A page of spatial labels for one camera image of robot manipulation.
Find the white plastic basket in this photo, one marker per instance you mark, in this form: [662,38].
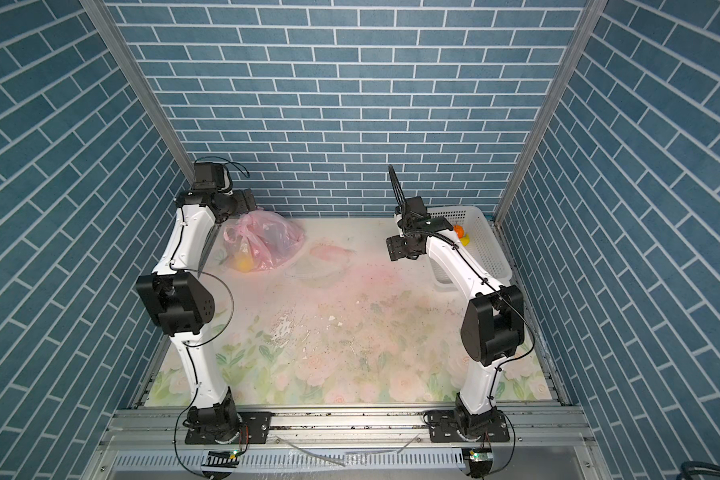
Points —
[483,246]

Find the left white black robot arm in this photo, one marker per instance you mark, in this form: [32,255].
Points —
[183,308]

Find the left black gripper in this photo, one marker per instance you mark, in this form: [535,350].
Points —
[239,203]

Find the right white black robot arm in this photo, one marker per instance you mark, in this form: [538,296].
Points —
[493,326]

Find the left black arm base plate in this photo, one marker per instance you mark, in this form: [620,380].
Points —
[244,428]

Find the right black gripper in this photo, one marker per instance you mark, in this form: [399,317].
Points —
[395,247]

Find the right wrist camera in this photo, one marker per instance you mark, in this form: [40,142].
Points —
[412,212]

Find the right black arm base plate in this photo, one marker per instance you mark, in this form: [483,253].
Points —
[457,425]

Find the yellow lemon in bag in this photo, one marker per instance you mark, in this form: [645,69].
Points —
[243,263]

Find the orange tangerine in basket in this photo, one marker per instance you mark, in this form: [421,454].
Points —
[458,230]

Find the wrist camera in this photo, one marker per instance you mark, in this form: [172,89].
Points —
[211,176]
[412,212]

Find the pink plastic bag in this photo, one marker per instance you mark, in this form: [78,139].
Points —
[269,238]

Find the aluminium front rail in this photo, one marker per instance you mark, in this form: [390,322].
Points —
[523,424]

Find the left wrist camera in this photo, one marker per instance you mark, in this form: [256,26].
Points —
[211,176]

